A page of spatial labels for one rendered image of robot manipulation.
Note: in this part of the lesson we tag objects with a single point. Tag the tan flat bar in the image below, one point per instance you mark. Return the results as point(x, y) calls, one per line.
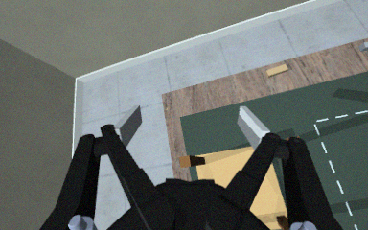
point(275, 71)

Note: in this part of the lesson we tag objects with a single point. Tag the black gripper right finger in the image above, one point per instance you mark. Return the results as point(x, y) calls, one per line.
point(307, 205)

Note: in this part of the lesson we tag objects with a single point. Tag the grey rectangular block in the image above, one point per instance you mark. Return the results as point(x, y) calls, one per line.
point(363, 46)

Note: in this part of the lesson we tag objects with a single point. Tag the dark green mat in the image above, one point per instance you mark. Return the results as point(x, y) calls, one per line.
point(294, 113)

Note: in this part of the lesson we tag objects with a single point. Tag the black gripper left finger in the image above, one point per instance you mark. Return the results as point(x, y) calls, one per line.
point(76, 204)

